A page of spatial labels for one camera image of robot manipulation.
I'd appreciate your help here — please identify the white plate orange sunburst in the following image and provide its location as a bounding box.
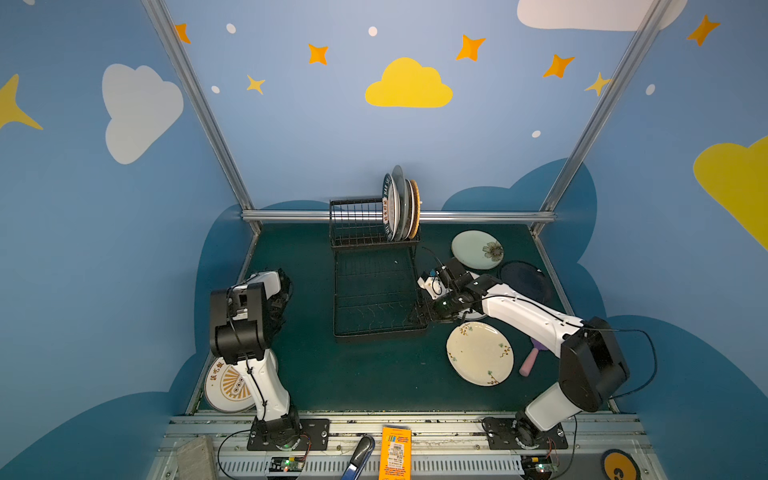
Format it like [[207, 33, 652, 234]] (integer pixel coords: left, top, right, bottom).
[[402, 179, 415, 240]]

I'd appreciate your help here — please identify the yellow woven wicker plate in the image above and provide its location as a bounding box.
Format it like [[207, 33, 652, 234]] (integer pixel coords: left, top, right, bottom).
[[408, 180, 422, 240]]

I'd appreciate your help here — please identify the white plate green lettered rim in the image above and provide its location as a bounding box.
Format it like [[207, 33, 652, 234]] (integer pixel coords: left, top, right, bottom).
[[382, 173, 399, 241]]

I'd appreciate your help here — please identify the large plain green plate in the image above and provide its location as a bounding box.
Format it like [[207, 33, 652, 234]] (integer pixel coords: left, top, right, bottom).
[[392, 165, 406, 241]]

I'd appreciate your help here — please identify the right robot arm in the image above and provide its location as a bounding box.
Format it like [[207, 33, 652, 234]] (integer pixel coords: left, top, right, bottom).
[[417, 258, 630, 445]]

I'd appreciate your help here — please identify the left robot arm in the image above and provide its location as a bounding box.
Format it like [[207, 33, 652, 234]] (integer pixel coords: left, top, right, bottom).
[[209, 269, 301, 450]]

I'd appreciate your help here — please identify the cream floral plate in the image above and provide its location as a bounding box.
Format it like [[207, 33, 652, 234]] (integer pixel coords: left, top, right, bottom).
[[446, 321, 514, 387]]

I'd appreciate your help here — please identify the pale green floral plate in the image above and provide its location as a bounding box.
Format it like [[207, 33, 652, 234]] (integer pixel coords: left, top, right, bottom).
[[451, 230, 504, 270]]

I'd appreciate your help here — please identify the dark navy plate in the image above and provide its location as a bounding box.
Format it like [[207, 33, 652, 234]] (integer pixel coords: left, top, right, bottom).
[[498, 261, 554, 304]]

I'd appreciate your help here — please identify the purple pink spatula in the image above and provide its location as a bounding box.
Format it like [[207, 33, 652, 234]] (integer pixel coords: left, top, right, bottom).
[[519, 338, 548, 377]]

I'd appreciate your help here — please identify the orange yellow box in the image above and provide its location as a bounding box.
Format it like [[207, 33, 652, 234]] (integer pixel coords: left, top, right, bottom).
[[379, 425, 413, 480]]

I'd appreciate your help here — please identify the yellow black tape roll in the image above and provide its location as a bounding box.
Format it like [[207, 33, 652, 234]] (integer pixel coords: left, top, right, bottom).
[[601, 449, 641, 480]]

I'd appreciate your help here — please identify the sunburst plate at left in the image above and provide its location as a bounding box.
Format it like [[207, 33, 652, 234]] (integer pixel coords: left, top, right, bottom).
[[205, 348, 291, 421]]

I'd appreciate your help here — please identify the grey foam block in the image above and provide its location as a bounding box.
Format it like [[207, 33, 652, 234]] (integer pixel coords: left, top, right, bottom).
[[176, 436, 218, 480]]

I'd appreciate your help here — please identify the black wire dish rack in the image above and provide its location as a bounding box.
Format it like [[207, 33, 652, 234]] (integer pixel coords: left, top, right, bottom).
[[329, 198, 428, 342]]

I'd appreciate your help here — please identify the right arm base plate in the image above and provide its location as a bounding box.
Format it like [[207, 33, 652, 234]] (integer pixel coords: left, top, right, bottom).
[[481, 417, 568, 450]]

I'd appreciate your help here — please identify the blue black handled tool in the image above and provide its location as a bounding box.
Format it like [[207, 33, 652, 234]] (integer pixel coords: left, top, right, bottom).
[[341, 435, 376, 480]]

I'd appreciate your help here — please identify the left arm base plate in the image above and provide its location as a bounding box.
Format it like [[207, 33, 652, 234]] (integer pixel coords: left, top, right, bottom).
[[246, 418, 330, 451]]

